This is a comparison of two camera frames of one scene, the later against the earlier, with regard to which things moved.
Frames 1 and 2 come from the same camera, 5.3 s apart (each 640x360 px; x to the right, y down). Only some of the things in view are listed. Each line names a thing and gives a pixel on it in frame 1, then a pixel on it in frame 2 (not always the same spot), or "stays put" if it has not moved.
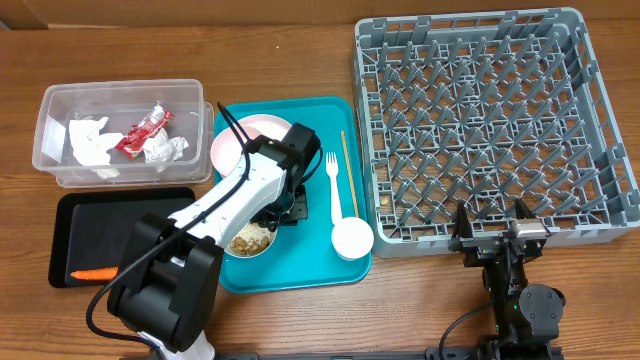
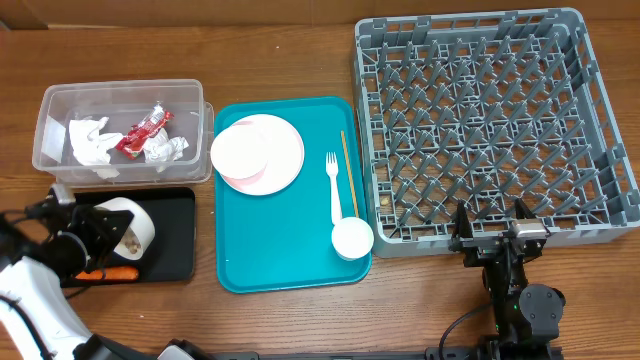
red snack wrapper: x=152 y=122 stays put
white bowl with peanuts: x=251 y=241 to x=138 y=236
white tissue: x=91 y=146 stays put
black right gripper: x=485 y=248 stays put
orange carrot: x=107 y=273 stays put
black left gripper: x=268 y=220 to x=97 y=221
